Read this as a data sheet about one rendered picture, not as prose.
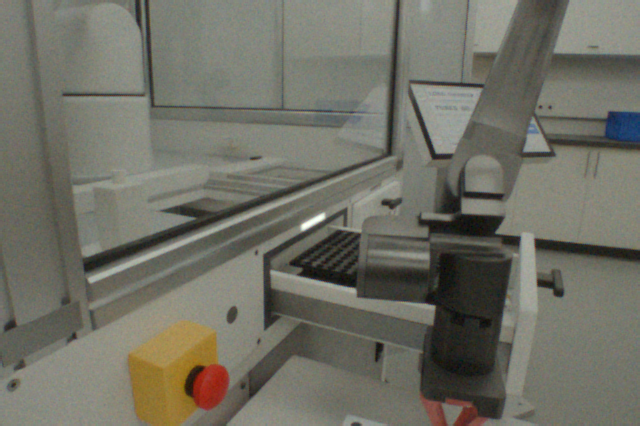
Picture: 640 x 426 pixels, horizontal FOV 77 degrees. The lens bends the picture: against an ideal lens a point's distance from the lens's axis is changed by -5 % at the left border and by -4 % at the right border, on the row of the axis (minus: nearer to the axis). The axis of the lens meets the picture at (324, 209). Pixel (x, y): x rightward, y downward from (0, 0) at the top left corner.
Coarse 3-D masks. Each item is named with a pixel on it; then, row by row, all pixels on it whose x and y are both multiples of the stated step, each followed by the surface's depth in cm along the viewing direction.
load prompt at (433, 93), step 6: (426, 90) 137; (432, 90) 138; (438, 90) 138; (444, 90) 139; (450, 90) 140; (456, 90) 141; (462, 90) 142; (468, 90) 143; (474, 90) 144; (480, 90) 145; (432, 96) 136; (438, 96) 137; (444, 96) 138; (450, 96) 139; (456, 96) 140; (462, 96) 141; (468, 96) 142; (474, 96) 143
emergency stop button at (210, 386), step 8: (208, 368) 36; (216, 368) 37; (224, 368) 38; (200, 376) 36; (208, 376) 36; (216, 376) 36; (224, 376) 37; (200, 384) 35; (208, 384) 35; (216, 384) 36; (224, 384) 37; (200, 392) 35; (208, 392) 35; (216, 392) 36; (224, 392) 37; (200, 400) 35; (208, 400) 35; (216, 400) 36; (200, 408) 36; (208, 408) 36
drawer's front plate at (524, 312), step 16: (528, 240) 63; (528, 256) 56; (528, 272) 51; (528, 288) 46; (512, 304) 61; (528, 304) 42; (512, 320) 54; (528, 320) 42; (528, 336) 42; (512, 352) 43; (528, 352) 43; (512, 368) 44; (512, 384) 44
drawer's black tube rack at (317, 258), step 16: (336, 240) 69; (352, 240) 70; (304, 256) 63; (320, 256) 62; (336, 256) 62; (352, 256) 63; (304, 272) 61; (320, 272) 65; (336, 272) 57; (352, 272) 57; (352, 288) 59; (432, 304) 53
